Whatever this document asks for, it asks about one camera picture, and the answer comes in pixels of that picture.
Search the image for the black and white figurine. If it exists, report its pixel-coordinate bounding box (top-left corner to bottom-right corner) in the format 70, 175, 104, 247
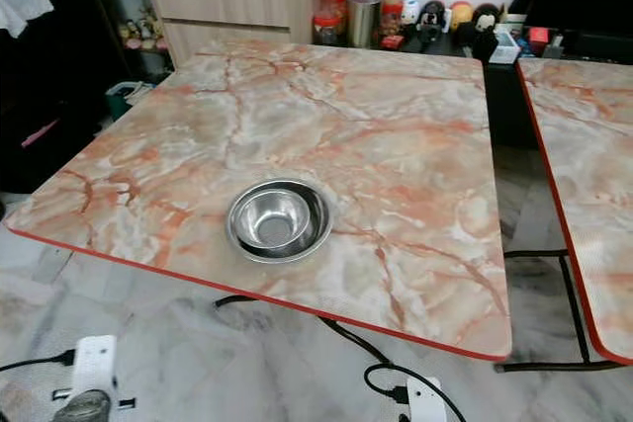
417, 0, 449, 45

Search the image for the black metal table leg frame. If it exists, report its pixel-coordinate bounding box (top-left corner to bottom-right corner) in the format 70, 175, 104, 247
495, 249, 629, 374
215, 294, 393, 365

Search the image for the small steel bowl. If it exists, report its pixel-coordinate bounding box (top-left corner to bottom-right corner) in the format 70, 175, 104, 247
229, 185, 316, 249

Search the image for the black bag pink strip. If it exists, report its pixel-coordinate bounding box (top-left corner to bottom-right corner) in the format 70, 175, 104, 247
0, 94, 97, 196

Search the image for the large steel bowl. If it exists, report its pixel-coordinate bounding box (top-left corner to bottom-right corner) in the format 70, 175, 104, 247
226, 178, 335, 265

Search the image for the blue and white box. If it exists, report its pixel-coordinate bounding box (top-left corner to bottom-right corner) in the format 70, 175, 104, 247
491, 29, 524, 65

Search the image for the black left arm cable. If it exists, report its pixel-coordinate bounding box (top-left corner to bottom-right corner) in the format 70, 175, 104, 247
0, 348, 78, 375

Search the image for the small jar red lid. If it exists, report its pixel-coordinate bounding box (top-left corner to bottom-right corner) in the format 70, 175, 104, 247
312, 14, 343, 46

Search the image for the yellow figurine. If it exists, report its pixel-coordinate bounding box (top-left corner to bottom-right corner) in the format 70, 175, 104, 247
449, 0, 475, 31

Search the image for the steel canister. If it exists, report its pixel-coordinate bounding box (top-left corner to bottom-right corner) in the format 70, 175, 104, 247
346, 0, 384, 49

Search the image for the black figurine tan face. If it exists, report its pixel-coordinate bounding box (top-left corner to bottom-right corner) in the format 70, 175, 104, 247
471, 3, 503, 60

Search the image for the glass display shelf with figurines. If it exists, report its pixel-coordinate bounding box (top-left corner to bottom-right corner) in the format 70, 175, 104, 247
84, 0, 171, 83

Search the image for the marble pattern table red edge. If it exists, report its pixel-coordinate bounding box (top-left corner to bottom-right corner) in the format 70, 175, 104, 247
5, 39, 515, 362
517, 56, 633, 366

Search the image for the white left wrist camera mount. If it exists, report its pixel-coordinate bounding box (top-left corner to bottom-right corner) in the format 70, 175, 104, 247
72, 335, 118, 393

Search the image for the white lace cloth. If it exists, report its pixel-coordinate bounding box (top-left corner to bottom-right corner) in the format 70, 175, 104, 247
0, 0, 51, 41

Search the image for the wooden drawer cabinet glass top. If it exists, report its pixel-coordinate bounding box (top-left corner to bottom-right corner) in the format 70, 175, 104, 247
141, 0, 333, 69

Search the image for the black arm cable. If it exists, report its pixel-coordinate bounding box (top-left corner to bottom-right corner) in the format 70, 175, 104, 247
0, 348, 78, 375
363, 363, 468, 422

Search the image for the green storage bin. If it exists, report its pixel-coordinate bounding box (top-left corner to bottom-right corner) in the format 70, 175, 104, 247
105, 80, 160, 123

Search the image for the small red box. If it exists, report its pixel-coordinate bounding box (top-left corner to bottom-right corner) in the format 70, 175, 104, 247
528, 27, 551, 56

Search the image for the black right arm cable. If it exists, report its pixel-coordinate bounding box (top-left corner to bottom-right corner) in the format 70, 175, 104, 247
363, 363, 468, 422

